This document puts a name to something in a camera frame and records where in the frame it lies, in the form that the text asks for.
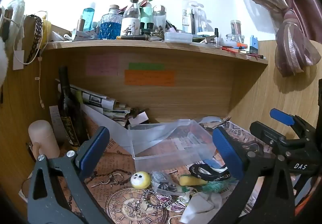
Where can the black binoculars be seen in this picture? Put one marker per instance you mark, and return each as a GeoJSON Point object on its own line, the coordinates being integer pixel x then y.
{"type": "Point", "coordinates": [147, 28]}

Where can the blue spray bottle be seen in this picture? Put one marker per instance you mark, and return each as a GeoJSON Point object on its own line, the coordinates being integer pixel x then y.
{"type": "Point", "coordinates": [88, 16]}

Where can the glass bottle with blue liquid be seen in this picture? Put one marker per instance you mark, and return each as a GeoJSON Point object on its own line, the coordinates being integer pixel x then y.
{"type": "Point", "coordinates": [110, 25]}

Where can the orange pen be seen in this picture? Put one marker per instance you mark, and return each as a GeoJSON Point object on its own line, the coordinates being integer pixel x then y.
{"type": "Point", "coordinates": [231, 49]}

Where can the black braided band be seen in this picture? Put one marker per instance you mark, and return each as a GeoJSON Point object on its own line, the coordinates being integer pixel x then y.
{"type": "Point", "coordinates": [37, 35]}

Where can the glass jar with dark lid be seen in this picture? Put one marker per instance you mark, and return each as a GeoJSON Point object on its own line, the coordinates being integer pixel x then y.
{"type": "Point", "coordinates": [235, 28]}

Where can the mauve curtain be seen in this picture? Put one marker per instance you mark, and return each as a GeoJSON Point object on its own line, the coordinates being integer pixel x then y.
{"type": "Point", "coordinates": [284, 17]}

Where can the yellow hanging item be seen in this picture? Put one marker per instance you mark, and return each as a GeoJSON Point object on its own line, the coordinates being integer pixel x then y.
{"type": "Point", "coordinates": [46, 30]}

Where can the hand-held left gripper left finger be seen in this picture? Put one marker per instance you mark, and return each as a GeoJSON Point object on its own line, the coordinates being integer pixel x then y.
{"type": "Point", "coordinates": [94, 148]}

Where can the yellow plush ball with face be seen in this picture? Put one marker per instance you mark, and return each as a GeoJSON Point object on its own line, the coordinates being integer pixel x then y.
{"type": "Point", "coordinates": [140, 180]}

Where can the black patterned headband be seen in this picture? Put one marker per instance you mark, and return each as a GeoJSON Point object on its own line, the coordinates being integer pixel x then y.
{"type": "Point", "coordinates": [201, 176]}

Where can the dark wine bottle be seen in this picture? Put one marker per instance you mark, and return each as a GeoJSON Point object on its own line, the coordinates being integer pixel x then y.
{"type": "Point", "coordinates": [67, 108]}

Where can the pink sticky note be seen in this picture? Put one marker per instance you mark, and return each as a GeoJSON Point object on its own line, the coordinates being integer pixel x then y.
{"type": "Point", "coordinates": [102, 65]}

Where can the pink cylinder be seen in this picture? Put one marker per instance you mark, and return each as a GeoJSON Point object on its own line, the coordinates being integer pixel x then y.
{"type": "Point", "coordinates": [42, 138]}

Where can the white plush toy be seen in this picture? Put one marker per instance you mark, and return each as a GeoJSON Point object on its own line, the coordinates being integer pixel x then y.
{"type": "Point", "coordinates": [7, 25]}

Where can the green yarn bundle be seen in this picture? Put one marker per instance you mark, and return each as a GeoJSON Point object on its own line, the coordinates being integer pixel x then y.
{"type": "Point", "coordinates": [213, 186]}

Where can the clear bottle with cork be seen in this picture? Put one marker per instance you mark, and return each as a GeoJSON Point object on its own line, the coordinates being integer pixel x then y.
{"type": "Point", "coordinates": [131, 18]}

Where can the packaged toothbrushes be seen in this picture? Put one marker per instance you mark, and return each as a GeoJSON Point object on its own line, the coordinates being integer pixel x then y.
{"type": "Point", "coordinates": [192, 17]}

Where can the mint green bottle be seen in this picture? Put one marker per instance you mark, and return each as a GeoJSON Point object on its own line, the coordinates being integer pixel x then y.
{"type": "Point", "coordinates": [146, 12]}

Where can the wooden shelf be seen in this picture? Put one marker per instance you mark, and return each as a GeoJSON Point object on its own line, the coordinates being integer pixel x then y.
{"type": "Point", "coordinates": [156, 47]}

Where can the pile of papers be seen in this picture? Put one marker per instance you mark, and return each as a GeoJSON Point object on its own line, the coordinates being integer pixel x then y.
{"type": "Point", "coordinates": [103, 104]}

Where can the small bag of dark beads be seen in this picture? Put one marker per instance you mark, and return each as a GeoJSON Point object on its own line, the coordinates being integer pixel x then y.
{"type": "Point", "coordinates": [164, 183]}

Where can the vintage clock print paper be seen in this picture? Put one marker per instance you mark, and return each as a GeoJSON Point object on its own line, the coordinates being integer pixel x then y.
{"type": "Point", "coordinates": [120, 188]}

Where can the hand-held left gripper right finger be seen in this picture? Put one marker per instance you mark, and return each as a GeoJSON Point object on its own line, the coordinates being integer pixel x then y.
{"type": "Point", "coordinates": [227, 152]}

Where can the white crumpled tissue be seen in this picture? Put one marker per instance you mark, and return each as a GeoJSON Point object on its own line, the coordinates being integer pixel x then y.
{"type": "Point", "coordinates": [201, 206]}

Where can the orange sticky note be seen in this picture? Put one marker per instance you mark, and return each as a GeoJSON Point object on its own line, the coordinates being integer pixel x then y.
{"type": "Point", "coordinates": [149, 77]}

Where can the small blue box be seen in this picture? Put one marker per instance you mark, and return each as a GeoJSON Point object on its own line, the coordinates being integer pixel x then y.
{"type": "Point", "coordinates": [254, 45]}

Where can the clear plastic box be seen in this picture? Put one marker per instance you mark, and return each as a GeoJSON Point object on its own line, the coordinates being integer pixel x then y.
{"type": "Point", "coordinates": [171, 148]}

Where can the small clear lidded box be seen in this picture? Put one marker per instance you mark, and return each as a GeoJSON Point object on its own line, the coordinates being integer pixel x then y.
{"type": "Point", "coordinates": [178, 37]}

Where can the green sticky note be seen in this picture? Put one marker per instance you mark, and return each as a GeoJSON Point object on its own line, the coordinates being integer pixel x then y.
{"type": "Point", "coordinates": [146, 66]}

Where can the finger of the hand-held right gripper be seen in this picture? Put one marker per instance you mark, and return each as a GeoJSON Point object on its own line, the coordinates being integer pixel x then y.
{"type": "Point", "coordinates": [266, 133]}
{"type": "Point", "coordinates": [281, 116]}

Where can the clear glass jar with lid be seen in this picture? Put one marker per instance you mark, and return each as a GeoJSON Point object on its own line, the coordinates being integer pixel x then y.
{"type": "Point", "coordinates": [159, 16]}

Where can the small brown bottle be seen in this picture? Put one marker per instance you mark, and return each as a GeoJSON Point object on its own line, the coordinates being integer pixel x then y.
{"type": "Point", "coordinates": [81, 25]}

